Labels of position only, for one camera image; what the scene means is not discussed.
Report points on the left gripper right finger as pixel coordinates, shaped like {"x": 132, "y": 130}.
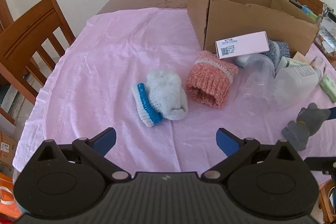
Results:
{"x": 237, "y": 150}

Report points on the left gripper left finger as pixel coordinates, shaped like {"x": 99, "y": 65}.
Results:
{"x": 92, "y": 153}

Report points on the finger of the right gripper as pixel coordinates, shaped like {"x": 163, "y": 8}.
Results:
{"x": 332, "y": 113}
{"x": 326, "y": 165}

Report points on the grey cat figurine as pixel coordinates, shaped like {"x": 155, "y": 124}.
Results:
{"x": 308, "y": 122}

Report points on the green tissue pack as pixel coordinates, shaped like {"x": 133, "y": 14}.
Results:
{"x": 329, "y": 87}

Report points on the clear jar golden capsules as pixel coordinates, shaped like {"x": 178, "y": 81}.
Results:
{"x": 319, "y": 64}

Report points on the pink knitted sock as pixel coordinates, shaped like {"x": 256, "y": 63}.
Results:
{"x": 210, "y": 79}

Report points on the clear plastic cup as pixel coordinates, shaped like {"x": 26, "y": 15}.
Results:
{"x": 258, "y": 74}

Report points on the blue grey knitted sock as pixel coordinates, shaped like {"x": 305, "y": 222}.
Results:
{"x": 277, "y": 50}

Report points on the white blue sock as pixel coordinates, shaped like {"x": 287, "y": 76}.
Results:
{"x": 161, "y": 97}

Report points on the pink carton box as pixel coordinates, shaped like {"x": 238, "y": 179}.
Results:
{"x": 248, "y": 44}

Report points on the beige Kagi carton box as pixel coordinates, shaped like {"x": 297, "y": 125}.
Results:
{"x": 301, "y": 58}

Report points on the green white soap box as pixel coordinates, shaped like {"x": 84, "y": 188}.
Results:
{"x": 287, "y": 62}

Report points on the light blue round toy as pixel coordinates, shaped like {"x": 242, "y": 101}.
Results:
{"x": 241, "y": 60}

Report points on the pink table cloth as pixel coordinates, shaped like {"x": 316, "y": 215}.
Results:
{"x": 90, "y": 90}

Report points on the large clear jar black lid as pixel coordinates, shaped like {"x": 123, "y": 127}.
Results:
{"x": 325, "y": 39}

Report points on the wooden chair right back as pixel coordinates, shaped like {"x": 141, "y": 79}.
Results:
{"x": 316, "y": 6}

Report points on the wooden chair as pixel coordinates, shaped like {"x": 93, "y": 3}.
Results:
{"x": 24, "y": 37}
{"x": 316, "y": 6}

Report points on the wooden chair left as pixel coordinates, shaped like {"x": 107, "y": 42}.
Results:
{"x": 24, "y": 37}

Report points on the open cardboard box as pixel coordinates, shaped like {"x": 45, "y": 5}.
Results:
{"x": 214, "y": 20}

